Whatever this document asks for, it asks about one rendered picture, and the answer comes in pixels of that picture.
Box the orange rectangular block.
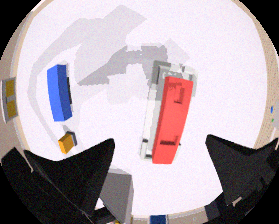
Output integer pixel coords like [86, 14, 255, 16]
[58, 133, 74, 155]

